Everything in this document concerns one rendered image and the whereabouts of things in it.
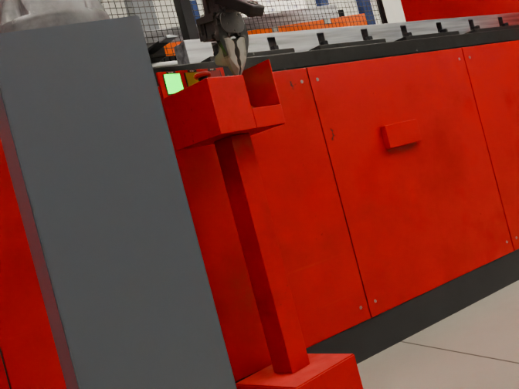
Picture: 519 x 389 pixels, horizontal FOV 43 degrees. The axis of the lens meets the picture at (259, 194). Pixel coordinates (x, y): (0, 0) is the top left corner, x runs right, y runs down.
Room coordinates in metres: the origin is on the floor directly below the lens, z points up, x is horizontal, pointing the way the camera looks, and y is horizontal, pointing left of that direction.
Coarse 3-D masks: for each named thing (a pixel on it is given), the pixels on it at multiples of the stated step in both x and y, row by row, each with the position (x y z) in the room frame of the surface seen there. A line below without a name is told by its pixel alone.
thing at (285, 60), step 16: (480, 32) 2.38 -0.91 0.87; (496, 32) 2.44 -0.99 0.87; (512, 32) 2.50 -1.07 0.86; (336, 48) 1.95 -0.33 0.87; (352, 48) 1.99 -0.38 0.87; (368, 48) 2.03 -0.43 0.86; (384, 48) 2.07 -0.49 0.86; (400, 48) 2.11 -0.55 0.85; (416, 48) 2.16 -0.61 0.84; (432, 48) 2.21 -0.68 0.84; (448, 48) 2.26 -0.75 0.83; (192, 64) 1.65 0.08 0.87; (208, 64) 1.68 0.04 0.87; (256, 64) 1.77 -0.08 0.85; (272, 64) 1.80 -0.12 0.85; (288, 64) 1.83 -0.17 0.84; (304, 64) 1.87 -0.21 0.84; (320, 64) 1.90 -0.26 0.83
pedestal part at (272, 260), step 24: (216, 144) 1.49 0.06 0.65; (240, 144) 1.47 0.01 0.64; (240, 168) 1.46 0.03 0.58; (240, 192) 1.46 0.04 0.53; (264, 192) 1.49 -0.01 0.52; (240, 216) 1.48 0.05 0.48; (264, 216) 1.48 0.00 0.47; (240, 240) 1.49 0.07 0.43; (264, 240) 1.47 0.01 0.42; (264, 264) 1.46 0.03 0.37; (264, 288) 1.47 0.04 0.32; (288, 288) 1.49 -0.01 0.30; (264, 312) 1.48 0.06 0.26; (288, 312) 1.48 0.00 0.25; (288, 336) 1.46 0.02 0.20; (288, 360) 1.46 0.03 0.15
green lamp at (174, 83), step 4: (164, 76) 1.49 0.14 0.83; (168, 76) 1.50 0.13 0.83; (172, 76) 1.51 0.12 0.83; (176, 76) 1.51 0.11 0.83; (168, 80) 1.50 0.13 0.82; (172, 80) 1.50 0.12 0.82; (176, 80) 1.51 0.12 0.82; (180, 80) 1.52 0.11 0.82; (168, 84) 1.49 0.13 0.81; (172, 84) 1.50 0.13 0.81; (176, 84) 1.51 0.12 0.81; (180, 84) 1.52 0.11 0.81; (168, 88) 1.49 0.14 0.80; (172, 88) 1.50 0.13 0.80; (176, 88) 1.51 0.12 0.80; (180, 88) 1.51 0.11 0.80; (168, 92) 1.49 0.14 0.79; (172, 92) 1.50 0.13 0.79; (176, 92) 1.50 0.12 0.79
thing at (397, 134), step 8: (408, 120) 2.05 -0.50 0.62; (416, 120) 2.08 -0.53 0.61; (384, 128) 1.99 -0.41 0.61; (392, 128) 2.01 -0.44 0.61; (400, 128) 2.03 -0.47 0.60; (408, 128) 2.05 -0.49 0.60; (416, 128) 2.07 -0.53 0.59; (384, 136) 2.00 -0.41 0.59; (392, 136) 2.00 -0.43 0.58; (400, 136) 2.02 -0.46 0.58; (408, 136) 2.04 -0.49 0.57; (416, 136) 2.06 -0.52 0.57; (392, 144) 2.00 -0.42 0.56; (400, 144) 2.02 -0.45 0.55
